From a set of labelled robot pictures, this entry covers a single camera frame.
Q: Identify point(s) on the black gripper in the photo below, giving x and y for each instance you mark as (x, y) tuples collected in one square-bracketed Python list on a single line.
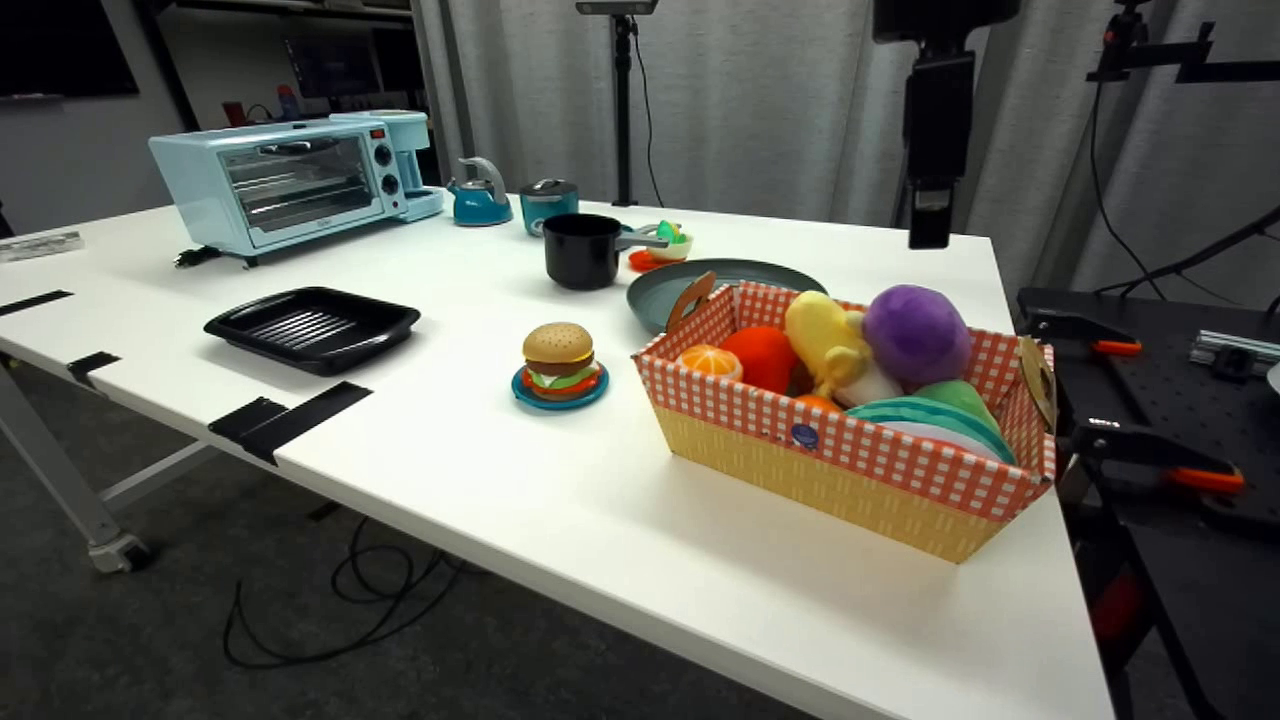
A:
[(936, 113)]

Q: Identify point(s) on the purple plush toy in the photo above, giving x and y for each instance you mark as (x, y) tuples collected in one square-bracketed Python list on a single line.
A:
[(917, 335)]

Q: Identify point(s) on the yellow plush toy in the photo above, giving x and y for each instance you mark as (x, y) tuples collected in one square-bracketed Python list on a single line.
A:
[(827, 336)]

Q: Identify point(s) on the white plush toy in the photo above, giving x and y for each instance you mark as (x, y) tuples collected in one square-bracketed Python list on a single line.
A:
[(871, 384)]

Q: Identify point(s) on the green plush toy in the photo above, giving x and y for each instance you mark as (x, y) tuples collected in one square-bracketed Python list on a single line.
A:
[(963, 399)]

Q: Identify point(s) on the red plush toy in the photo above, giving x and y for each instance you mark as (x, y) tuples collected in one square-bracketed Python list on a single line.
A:
[(767, 358)]

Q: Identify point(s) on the small orange toy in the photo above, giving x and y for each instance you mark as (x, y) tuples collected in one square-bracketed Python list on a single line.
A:
[(708, 363)]

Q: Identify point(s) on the orange checkered cardboard basket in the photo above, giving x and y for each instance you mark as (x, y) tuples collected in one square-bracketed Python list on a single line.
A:
[(827, 461)]

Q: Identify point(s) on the green and orange toy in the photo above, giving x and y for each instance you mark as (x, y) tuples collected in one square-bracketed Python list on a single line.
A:
[(662, 244)]

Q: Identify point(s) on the grey plate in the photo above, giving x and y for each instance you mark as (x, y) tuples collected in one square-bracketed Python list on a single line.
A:
[(667, 298)]

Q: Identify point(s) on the teal toy canister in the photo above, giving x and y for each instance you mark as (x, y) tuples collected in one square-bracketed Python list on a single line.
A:
[(550, 202)]

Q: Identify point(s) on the toy burger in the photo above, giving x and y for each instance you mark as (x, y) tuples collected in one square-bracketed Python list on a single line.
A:
[(559, 358)]

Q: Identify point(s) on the teal toy kettle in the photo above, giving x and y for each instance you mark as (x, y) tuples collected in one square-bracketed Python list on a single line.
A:
[(476, 194)]

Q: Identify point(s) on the grey curtain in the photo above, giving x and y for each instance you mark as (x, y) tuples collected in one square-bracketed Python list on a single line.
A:
[(786, 93)]

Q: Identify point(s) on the grey device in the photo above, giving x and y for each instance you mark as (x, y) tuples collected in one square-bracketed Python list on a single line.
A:
[(1238, 352)]

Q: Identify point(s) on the black tripod stand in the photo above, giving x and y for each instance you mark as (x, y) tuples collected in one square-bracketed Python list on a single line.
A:
[(622, 93)]

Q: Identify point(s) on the black pot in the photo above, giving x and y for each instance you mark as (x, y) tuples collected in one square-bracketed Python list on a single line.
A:
[(582, 254)]

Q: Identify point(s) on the small teal saucer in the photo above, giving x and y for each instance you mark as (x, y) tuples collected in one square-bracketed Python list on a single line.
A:
[(586, 395)]

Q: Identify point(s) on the black side table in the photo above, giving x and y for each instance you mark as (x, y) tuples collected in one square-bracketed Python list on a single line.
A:
[(1184, 534)]

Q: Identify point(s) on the black baking tray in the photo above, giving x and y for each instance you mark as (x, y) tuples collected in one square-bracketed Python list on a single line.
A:
[(313, 325)]

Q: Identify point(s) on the light blue toaster oven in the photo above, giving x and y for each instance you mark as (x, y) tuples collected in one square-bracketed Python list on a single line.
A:
[(293, 182)]

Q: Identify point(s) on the wide black tape strip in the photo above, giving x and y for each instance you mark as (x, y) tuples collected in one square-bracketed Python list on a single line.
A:
[(284, 417)]

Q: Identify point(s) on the white flat object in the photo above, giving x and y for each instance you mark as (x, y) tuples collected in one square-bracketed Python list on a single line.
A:
[(37, 244)]

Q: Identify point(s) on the white table leg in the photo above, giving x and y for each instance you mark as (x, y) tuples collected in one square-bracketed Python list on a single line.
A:
[(62, 485)]

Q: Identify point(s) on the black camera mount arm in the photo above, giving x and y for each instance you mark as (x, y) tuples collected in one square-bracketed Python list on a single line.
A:
[(1149, 54)]

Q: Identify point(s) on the dark wall monitor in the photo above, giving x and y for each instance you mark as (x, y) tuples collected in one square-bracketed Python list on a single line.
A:
[(62, 47)]

